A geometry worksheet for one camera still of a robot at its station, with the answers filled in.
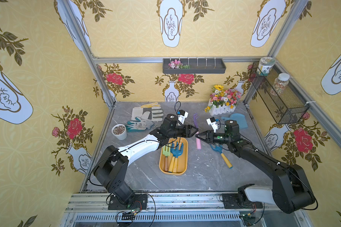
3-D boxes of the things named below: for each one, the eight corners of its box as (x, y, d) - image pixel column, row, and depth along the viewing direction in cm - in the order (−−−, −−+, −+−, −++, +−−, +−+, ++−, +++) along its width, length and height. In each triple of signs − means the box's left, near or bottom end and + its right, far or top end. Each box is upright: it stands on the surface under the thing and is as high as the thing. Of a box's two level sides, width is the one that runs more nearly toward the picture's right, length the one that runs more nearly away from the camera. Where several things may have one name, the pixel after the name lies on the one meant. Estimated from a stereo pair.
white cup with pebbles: (113, 140, 100) (109, 134, 94) (116, 130, 106) (113, 123, 100) (126, 140, 100) (123, 134, 94) (129, 130, 106) (126, 123, 100)
